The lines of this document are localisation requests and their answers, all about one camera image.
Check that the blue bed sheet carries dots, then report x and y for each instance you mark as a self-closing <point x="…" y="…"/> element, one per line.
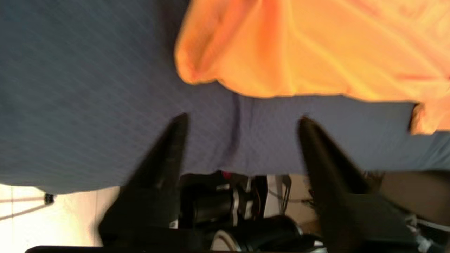
<point x="70" y="88"/>

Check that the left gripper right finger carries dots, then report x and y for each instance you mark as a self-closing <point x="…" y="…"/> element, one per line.
<point x="348" y="211"/>

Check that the yellow t-shirt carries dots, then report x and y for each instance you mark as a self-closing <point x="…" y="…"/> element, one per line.
<point x="316" y="45"/>

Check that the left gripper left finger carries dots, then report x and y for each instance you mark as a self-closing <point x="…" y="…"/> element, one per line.
<point x="151" y="196"/>

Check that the robot torso and base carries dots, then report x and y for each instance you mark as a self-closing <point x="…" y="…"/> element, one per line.
<point x="246" y="211"/>

